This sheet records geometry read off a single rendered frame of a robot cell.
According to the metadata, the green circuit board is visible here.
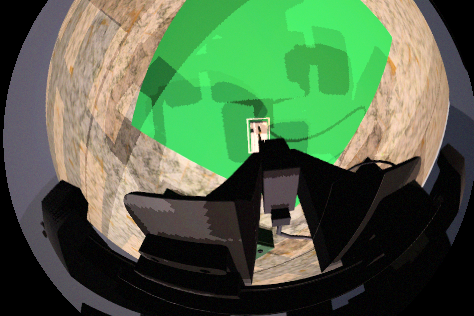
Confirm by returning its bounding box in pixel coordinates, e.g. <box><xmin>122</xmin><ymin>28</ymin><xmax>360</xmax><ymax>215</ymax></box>
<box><xmin>132</xmin><ymin>0</ymin><xmax>393</xmax><ymax>178</ymax></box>

